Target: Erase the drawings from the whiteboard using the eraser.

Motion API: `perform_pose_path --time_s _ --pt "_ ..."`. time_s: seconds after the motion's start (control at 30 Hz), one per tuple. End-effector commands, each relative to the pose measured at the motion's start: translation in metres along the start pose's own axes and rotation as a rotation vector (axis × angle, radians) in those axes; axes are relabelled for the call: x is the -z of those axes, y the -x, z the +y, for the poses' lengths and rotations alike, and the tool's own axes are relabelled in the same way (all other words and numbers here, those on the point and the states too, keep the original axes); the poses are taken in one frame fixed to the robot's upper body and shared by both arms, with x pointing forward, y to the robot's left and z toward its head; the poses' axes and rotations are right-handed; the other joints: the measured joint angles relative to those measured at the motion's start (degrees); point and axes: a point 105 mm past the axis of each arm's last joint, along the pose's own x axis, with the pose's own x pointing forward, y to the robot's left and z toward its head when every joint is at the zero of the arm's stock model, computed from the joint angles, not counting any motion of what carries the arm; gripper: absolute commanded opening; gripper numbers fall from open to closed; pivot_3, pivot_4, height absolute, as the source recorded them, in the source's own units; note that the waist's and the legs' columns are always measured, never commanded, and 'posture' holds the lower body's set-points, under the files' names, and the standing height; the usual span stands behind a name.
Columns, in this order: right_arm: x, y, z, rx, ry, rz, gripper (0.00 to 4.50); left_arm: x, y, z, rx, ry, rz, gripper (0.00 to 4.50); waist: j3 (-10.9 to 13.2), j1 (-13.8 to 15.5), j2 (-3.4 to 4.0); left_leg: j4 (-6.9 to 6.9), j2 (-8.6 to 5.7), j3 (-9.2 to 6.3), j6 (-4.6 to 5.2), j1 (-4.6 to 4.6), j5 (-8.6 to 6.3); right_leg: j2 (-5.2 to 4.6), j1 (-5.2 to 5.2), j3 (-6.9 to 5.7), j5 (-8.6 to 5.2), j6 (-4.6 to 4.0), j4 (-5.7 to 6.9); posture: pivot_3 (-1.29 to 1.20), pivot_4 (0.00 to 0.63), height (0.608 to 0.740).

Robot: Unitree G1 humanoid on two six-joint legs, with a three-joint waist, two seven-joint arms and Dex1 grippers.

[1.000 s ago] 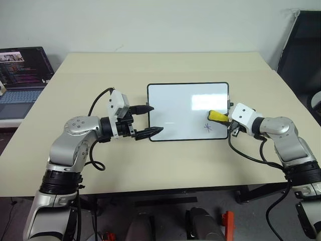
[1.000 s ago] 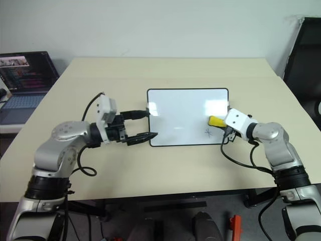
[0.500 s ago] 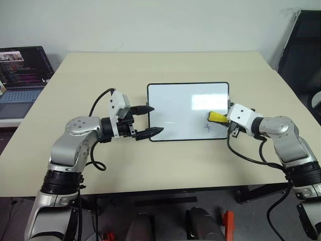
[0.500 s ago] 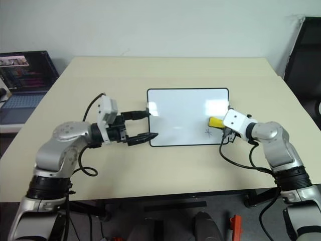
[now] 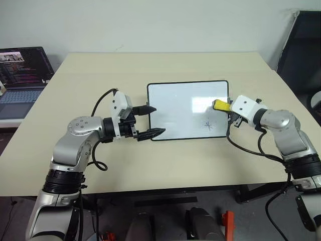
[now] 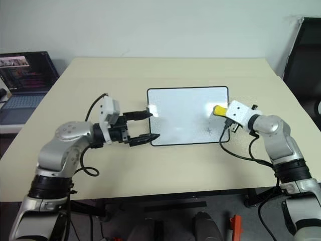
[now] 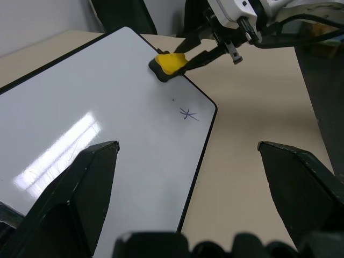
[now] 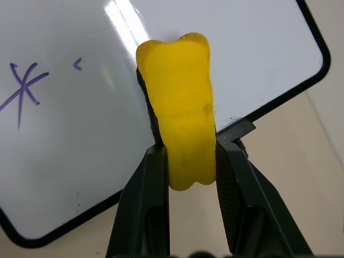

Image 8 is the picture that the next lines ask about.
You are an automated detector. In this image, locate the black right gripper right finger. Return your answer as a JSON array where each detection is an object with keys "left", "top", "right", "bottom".
[{"left": 215, "top": 137, "right": 314, "bottom": 258}]

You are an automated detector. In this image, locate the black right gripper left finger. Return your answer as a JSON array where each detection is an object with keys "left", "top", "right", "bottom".
[{"left": 105, "top": 144, "right": 171, "bottom": 258}]

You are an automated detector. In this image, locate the yellow whiteboard eraser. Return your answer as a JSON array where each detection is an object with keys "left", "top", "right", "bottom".
[{"left": 135, "top": 32, "right": 217, "bottom": 192}]

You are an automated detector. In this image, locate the black whiteboard stand clip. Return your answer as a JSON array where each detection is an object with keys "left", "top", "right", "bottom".
[{"left": 216, "top": 119, "right": 256, "bottom": 159}]

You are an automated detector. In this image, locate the black-framed whiteboard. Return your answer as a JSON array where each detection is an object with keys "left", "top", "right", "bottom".
[{"left": 0, "top": 0, "right": 332, "bottom": 249}]

